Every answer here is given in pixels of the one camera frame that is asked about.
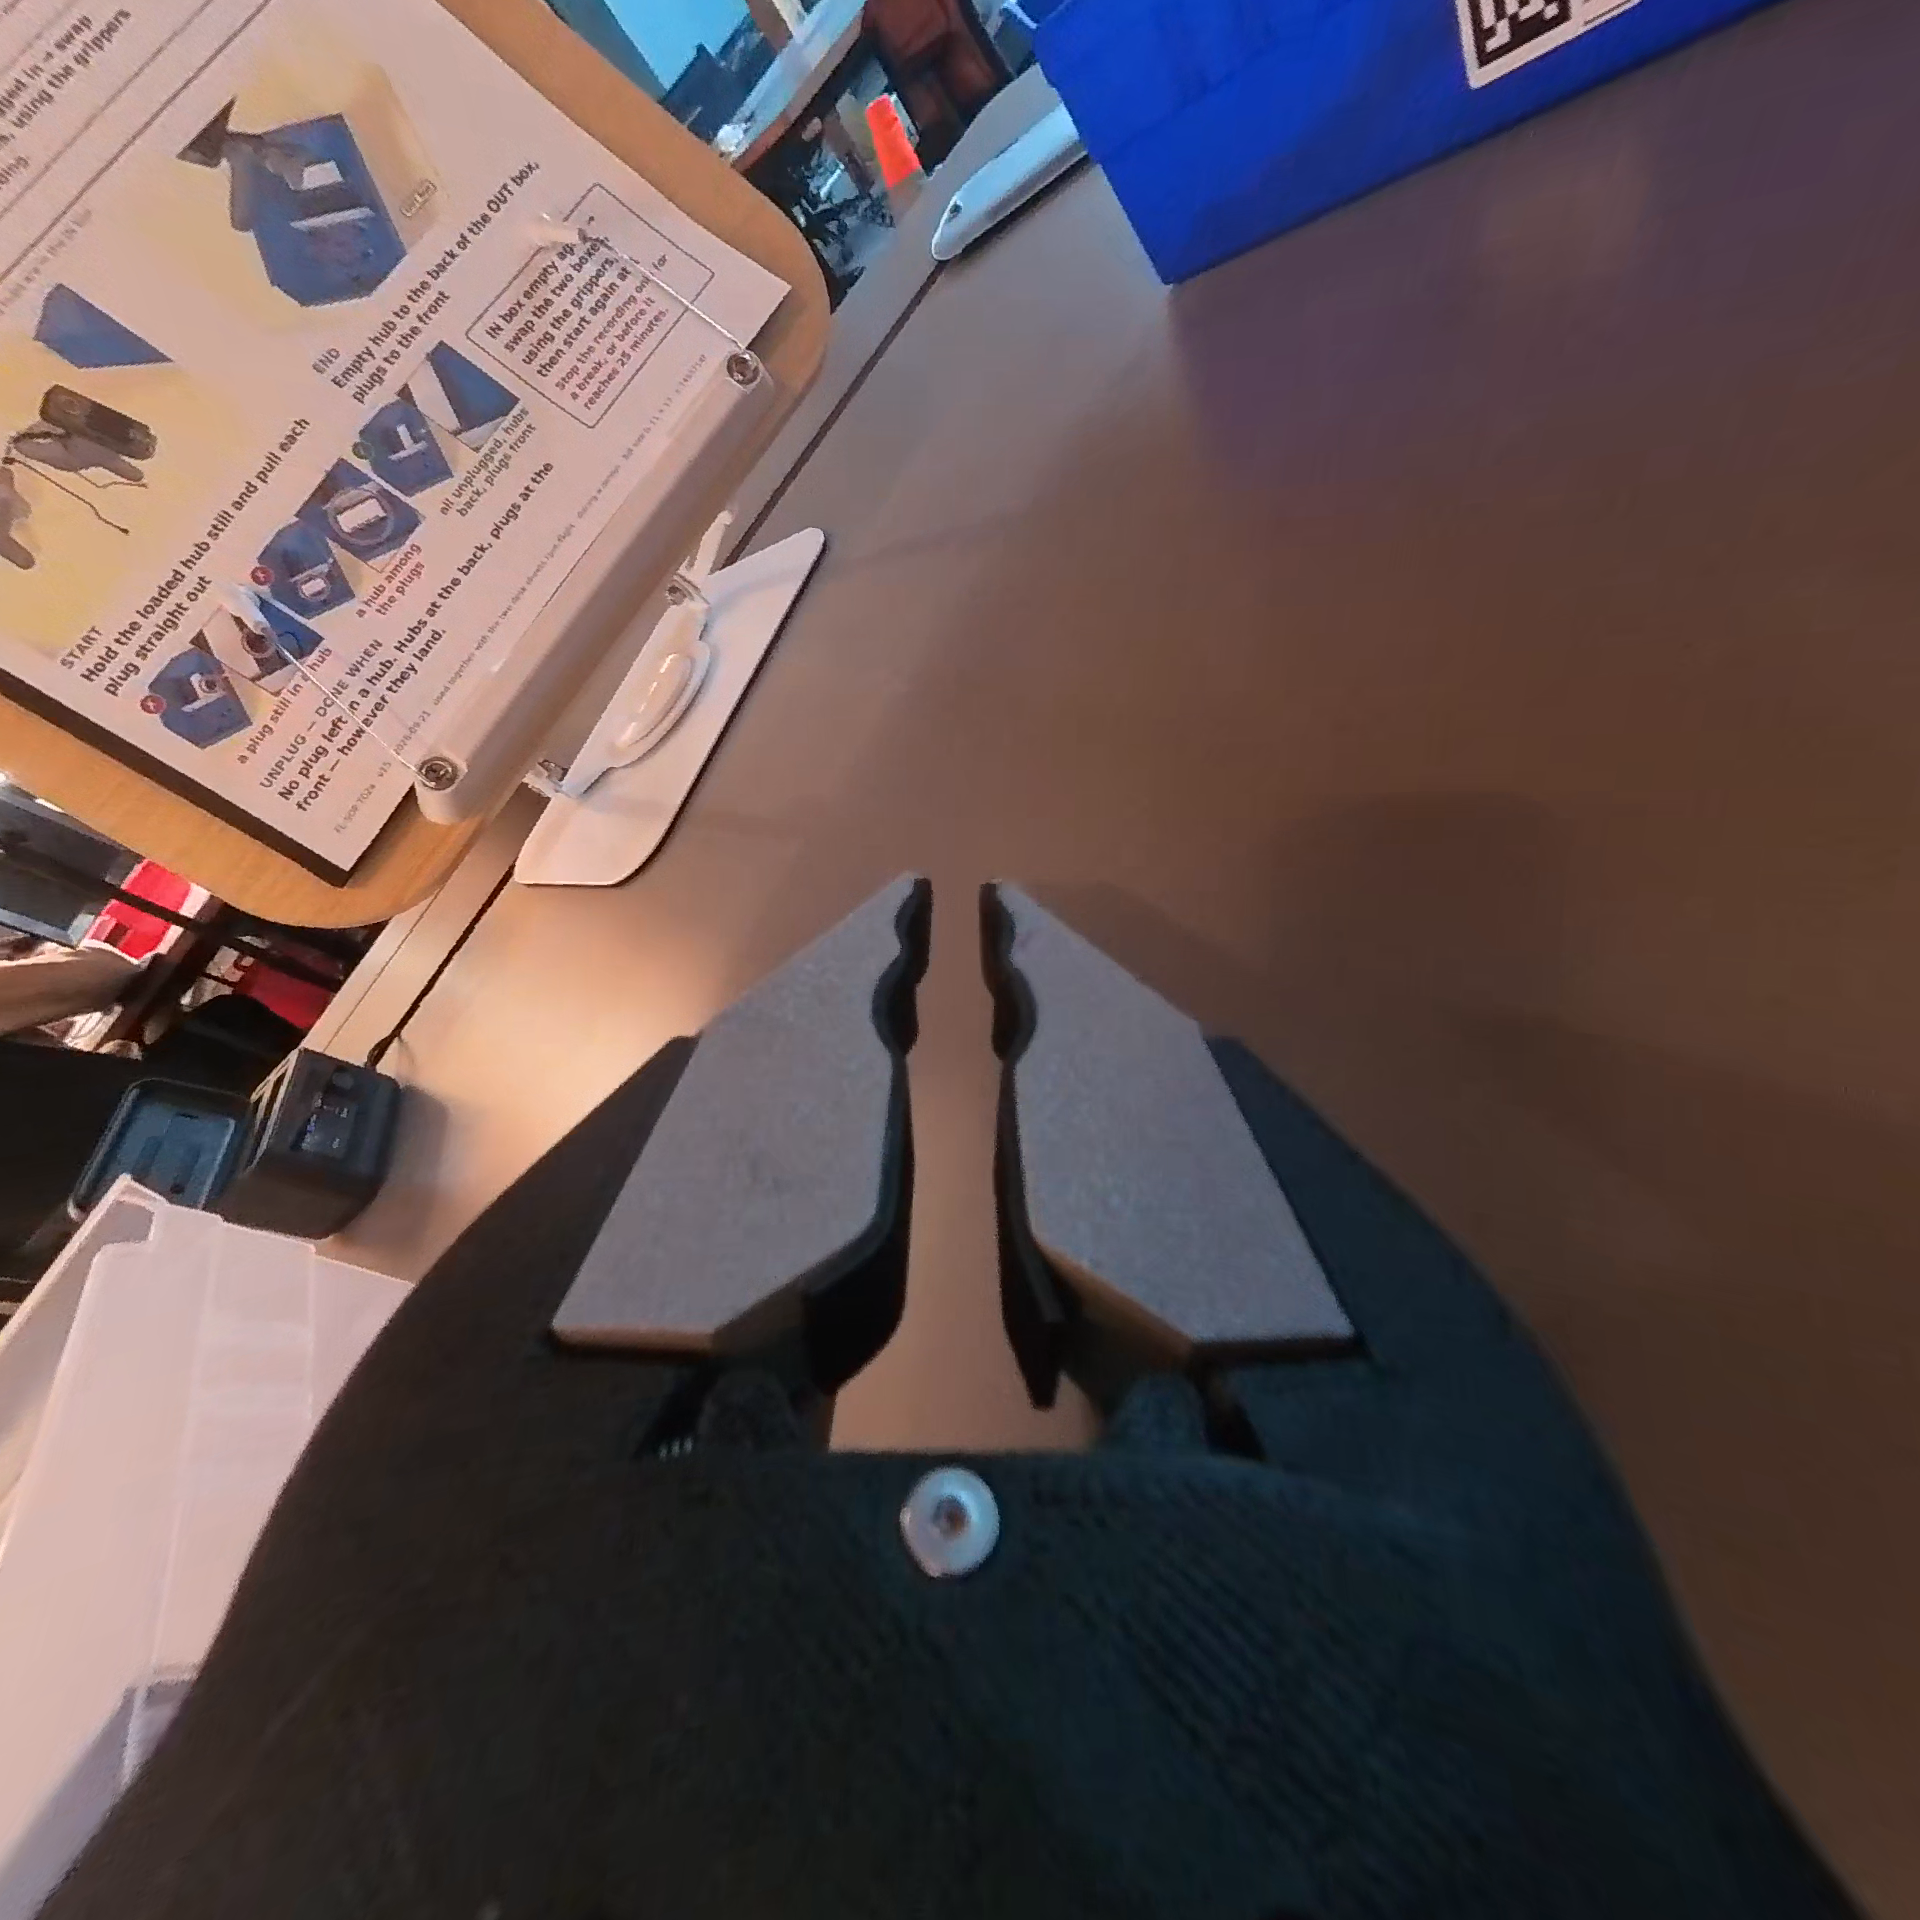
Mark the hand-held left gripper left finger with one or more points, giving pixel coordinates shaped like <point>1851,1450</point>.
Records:
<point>734,1186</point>

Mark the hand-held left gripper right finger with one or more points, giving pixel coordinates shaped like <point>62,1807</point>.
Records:
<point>1186,1186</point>

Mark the clear plastic bin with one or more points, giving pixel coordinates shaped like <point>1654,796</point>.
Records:
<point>150,1426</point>

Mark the black power adapter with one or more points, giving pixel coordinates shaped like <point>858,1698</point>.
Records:
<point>323,1141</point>

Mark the laminated instruction sheet on stand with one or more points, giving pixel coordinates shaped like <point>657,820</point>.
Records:
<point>779,226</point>

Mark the blue plastic bin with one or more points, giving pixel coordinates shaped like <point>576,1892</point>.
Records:
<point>1274,135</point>

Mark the orange traffic cone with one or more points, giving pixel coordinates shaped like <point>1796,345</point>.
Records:
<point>896,142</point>

